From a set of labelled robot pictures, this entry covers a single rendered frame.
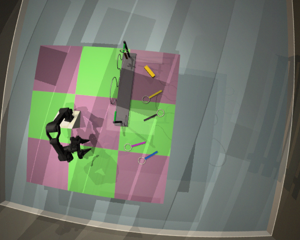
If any orange flat bar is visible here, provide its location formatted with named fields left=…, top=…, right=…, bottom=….
left=144, top=65, right=155, bottom=78

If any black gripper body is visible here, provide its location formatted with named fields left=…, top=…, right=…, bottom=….
left=69, top=135, right=83, bottom=159

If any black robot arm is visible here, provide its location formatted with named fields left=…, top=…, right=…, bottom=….
left=45, top=107, right=77, bottom=163

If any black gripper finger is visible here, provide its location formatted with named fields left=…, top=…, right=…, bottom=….
left=81, top=148, right=91, bottom=156
left=79, top=137, right=90, bottom=144

